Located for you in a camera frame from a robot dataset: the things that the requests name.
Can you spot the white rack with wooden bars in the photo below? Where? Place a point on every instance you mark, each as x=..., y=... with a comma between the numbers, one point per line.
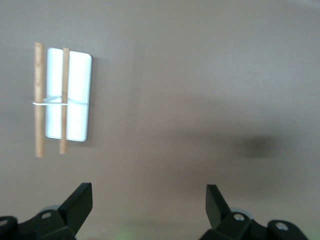
x=75, y=100

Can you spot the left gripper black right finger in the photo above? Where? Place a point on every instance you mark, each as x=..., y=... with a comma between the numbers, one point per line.
x=217, y=207

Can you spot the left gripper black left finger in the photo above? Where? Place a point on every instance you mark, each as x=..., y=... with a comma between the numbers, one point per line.
x=77, y=205

